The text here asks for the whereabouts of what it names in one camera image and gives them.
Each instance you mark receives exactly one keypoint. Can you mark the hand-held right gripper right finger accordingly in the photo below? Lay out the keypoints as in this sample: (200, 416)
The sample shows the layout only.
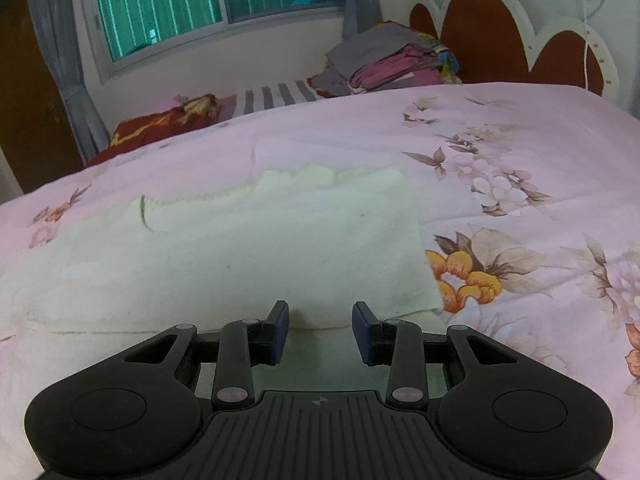
(361, 332)

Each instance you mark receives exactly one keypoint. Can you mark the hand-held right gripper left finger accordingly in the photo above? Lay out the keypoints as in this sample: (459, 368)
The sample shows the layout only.
(281, 332)

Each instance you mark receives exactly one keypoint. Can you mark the white cloth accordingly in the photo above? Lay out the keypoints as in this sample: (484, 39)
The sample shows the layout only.
(250, 255)

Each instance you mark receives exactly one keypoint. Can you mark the pile of folded clothes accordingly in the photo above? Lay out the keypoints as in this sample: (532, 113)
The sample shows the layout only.
(385, 62)

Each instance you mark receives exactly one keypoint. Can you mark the pink floral bedsheet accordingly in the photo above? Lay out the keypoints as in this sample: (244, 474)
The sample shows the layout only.
(520, 170)

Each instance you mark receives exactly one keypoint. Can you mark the grey striped cloth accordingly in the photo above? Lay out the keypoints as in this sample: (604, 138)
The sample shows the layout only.
(272, 95)

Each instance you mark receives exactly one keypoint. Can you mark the red patterned pillow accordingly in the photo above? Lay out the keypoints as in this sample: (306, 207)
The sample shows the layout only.
(160, 122)

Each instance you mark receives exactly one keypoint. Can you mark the red and white headboard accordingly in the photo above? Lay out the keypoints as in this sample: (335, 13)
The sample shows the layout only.
(500, 35)

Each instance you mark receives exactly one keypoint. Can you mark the brown wooden wardrobe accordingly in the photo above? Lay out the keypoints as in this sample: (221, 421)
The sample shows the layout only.
(30, 100)

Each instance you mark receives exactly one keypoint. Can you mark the window with green glass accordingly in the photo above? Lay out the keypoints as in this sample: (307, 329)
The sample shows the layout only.
(200, 0)

